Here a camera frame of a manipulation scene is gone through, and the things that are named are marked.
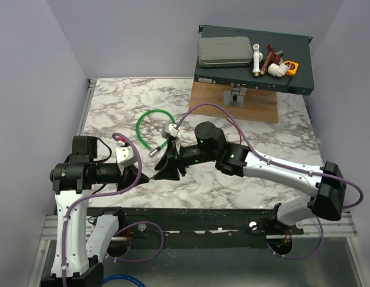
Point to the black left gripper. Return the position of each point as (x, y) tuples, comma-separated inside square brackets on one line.
[(128, 177)]

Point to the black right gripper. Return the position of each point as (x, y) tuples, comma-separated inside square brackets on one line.
[(168, 171)]

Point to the red plastic seal tag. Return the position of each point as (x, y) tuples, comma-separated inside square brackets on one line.
[(235, 126)]

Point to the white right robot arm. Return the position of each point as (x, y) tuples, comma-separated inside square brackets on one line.
[(323, 192)]

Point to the white elbow pipe fitting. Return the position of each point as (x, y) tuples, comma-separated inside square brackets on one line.
[(278, 70)]

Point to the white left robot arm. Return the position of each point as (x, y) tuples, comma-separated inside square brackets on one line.
[(78, 260)]

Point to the wooden board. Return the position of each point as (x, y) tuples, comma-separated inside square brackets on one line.
[(259, 105)]

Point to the grey plastic case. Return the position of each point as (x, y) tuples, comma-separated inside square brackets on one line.
[(224, 51)]

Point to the white pipe fitting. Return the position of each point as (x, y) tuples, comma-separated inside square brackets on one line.
[(257, 58)]

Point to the brown pipe fitting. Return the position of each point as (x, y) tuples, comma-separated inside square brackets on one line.
[(270, 58)]

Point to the yellow tape measure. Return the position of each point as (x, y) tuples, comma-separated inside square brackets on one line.
[(292, 67)]

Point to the dark grey pipe fitting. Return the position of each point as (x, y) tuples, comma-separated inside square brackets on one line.
[(279, 57)]

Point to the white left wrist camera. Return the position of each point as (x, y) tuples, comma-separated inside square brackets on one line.
[(125, 157)]

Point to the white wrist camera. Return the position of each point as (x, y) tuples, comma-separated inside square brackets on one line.
[(125, 157), (172, 134)]

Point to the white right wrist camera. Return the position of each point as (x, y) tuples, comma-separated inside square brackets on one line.
[(172, 134)]

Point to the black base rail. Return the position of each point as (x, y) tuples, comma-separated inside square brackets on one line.
[(194, 228)]

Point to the grey metal bracket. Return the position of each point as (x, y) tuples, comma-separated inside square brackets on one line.
[(234, 97)]

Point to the aluminium side rail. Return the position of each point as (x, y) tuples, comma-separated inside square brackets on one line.
[(83, 113)]

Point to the dark teal network switch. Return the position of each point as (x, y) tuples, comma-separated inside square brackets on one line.
[(295, 48)]

